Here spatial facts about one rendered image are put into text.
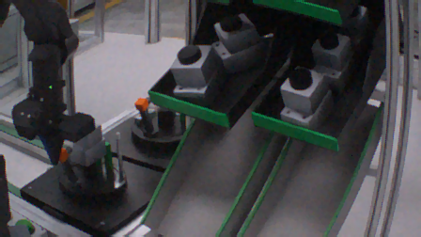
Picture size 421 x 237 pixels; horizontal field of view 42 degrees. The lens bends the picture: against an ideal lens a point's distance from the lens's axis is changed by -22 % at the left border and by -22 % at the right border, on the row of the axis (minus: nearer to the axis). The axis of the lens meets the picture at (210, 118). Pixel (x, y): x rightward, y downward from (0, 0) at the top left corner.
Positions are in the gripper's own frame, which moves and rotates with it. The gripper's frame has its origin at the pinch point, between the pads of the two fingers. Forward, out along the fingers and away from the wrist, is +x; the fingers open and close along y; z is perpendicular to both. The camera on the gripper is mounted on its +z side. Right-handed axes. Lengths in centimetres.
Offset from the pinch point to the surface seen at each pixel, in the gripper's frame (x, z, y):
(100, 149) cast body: 4.5, -11.4, 2.0
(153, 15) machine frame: 12, -117, -61
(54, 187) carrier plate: 11.7, -4.0, -5.7
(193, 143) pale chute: -2.0, -10.1, 22.0
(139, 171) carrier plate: 11.9, -19.8, 4.3
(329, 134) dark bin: -11.1, -3.5, 45.6
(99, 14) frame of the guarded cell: 11, -110, -82
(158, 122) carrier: 9.2, -34.6, -1.3
